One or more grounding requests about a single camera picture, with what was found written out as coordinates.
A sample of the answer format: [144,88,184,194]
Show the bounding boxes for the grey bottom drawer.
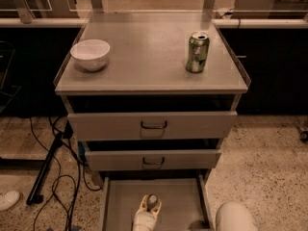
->
[98,176,215,231]

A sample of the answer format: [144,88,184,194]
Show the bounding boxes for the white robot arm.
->
[132,194,258,231]

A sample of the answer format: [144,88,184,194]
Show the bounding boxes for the clear plastic water bottle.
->
[146,194,159,212]

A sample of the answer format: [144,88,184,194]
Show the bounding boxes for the black caster wheel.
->
[296,127,308,141]

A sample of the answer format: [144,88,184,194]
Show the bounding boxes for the grey drawer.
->
[68,112,237,141]
[86,149,220,171]
[98,176,215,231]

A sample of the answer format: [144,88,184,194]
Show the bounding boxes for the black floor cables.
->
[29,115,103,231]

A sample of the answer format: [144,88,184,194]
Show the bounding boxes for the white shoe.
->
[0,191,20,212]

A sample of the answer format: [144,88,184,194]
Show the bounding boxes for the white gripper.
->
[132,194,162,231]

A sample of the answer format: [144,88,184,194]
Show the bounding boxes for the white ceramic bowl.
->
[70,39,111,71]

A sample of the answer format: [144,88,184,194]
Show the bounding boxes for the grey top drawer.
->
[68,112,237,141]

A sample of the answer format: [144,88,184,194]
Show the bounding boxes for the grey middle drawer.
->
[86,149,220,171]

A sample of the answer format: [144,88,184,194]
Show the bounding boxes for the green soda can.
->
[186,32,210,73]

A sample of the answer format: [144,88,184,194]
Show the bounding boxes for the black floor bar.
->
[26,133,62,205]

